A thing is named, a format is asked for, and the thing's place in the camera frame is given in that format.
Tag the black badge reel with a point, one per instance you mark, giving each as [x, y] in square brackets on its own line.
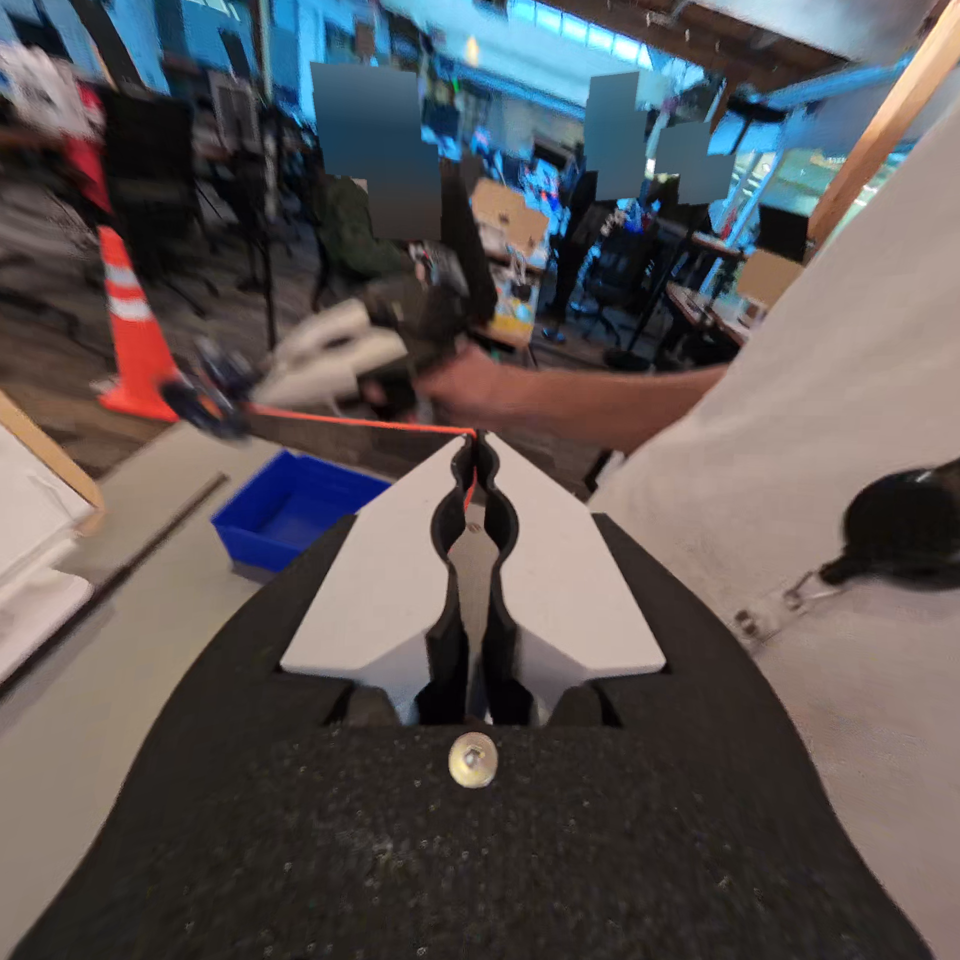
[900, 525]

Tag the black office chair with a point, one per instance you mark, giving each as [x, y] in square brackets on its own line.
[619, 277]

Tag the black fabric screen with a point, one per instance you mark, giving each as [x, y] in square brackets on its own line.
[150, 172]

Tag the red cloth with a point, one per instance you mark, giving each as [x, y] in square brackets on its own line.
[90, 165]

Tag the person's right forearm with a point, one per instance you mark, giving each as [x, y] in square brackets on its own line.
[615, 405]

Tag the white cloth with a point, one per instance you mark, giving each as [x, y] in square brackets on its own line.
[41, 90]

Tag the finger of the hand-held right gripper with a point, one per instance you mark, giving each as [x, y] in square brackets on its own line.
[322, 334]
[337, 371]

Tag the cluttered work table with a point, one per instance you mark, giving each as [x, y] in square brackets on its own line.
[514, 307]

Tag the wooden post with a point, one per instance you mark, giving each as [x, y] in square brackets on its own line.
[885, 127]

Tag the cardboard box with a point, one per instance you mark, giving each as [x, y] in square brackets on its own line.
[510, 214]
[769, 277]

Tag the white foam sheet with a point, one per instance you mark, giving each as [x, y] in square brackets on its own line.
[37, 607]

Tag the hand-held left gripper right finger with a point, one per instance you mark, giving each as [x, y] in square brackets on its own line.
[577, 592]

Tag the blue plastic bin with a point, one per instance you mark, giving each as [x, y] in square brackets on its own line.
[292, 510]

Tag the black monitor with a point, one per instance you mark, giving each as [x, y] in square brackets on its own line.
[784, 232]

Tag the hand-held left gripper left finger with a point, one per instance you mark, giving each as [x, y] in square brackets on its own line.
[360, 592]

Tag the wooden table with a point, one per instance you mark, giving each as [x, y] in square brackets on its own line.
[712, 315]

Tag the person's white shirt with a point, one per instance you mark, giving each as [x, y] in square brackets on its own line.
[825, 375]

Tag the person's right hand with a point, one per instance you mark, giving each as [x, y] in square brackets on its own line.
[465, 390]

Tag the orange traffic cone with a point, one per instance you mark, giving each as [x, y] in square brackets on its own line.
[135, 330]

